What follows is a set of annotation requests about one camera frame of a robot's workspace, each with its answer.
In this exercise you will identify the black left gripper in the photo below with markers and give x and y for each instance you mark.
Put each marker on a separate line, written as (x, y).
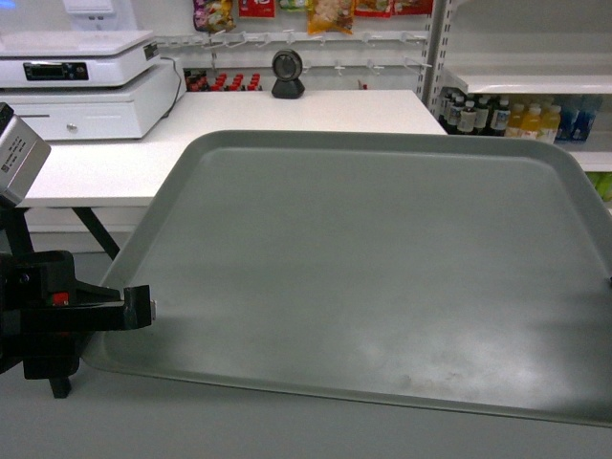
(43, 311)

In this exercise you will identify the grey rectangular serving tray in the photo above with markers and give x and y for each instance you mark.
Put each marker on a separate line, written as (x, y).
(458, 273)

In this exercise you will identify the white checkout table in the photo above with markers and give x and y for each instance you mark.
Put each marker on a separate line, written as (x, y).
(268, 124)

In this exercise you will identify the white cash drawer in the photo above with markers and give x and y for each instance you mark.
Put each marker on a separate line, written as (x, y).
(128, 112)

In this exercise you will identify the white cash register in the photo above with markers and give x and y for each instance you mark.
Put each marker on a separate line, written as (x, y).
(103, 48)

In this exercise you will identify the black round barcode scanner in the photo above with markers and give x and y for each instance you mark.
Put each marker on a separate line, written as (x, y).
(287, 67)

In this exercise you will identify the purple snack bag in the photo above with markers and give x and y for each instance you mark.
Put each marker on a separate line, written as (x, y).
(213, 16)

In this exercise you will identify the red snack bag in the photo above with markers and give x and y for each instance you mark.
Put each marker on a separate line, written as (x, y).
(256, 9)

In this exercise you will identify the yellow snack bag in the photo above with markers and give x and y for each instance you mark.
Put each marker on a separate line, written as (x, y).
(330, 16)

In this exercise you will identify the white store shelf unit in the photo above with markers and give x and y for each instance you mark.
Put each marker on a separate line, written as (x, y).
(546, 52)

